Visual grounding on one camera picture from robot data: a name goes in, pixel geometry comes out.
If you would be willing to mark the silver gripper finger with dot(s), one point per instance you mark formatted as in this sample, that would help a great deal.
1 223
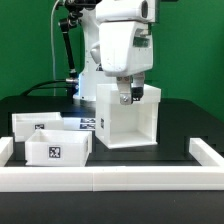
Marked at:
138 86
124 88

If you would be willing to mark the white front drawer box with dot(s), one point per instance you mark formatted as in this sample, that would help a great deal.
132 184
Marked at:
58 148

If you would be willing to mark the white marker sheet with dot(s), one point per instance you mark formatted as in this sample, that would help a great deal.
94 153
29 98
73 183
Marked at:
76 123

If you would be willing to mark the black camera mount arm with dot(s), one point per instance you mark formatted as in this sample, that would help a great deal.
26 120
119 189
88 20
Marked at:
74 8

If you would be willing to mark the white rear drawer box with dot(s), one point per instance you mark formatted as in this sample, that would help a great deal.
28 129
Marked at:
25 124

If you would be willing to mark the white drawer box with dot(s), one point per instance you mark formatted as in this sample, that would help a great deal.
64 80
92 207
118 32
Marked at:
58 148
25 124

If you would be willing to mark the white fence frame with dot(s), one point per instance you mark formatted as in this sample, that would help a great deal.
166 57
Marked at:
207 175

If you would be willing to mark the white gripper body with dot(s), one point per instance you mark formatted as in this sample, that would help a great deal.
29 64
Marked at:
126 48

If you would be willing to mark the white drawer cabinet frame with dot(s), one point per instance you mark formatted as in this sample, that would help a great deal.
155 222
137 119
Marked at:
120 126

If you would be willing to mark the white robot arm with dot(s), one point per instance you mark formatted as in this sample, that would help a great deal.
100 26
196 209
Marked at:
93 72

